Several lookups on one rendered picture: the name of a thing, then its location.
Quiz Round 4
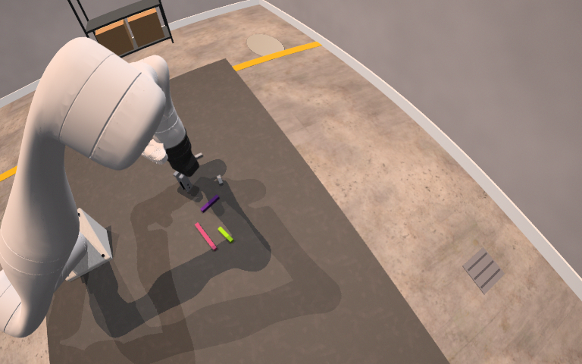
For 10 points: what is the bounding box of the lime green rod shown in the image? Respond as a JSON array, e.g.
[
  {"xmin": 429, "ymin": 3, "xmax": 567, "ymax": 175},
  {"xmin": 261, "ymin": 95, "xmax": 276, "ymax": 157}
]
[{"xmin": 218, "ymin": 227, "xmax": 233, "ymax": 243}]

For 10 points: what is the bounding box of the pink rod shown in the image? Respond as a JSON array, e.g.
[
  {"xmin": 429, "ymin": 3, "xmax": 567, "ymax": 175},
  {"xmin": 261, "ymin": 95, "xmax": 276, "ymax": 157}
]
[{"xmin": 195, "ymin": 223, "xmax": 217, "ymax": 251}]

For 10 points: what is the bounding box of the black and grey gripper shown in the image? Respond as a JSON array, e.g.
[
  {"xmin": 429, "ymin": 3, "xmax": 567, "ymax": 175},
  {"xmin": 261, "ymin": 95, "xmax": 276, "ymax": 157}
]
[{"xmin": 141, "ymin": 116, "xmax": 199, "ymax": 192}]

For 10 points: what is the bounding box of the purple rod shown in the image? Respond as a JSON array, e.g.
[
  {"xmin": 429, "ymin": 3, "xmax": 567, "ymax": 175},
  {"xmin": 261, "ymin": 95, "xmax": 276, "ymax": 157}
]
[{"xmin": 201, "ymin": 195, "xmax": 220, "ymax": 213}]

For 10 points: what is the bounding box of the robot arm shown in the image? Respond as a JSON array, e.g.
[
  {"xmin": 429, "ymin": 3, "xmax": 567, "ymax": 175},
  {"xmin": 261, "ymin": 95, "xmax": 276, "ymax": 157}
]
[{"xmin": 0, "ymin": 37, "xmax": 178, "ymax": 338}]

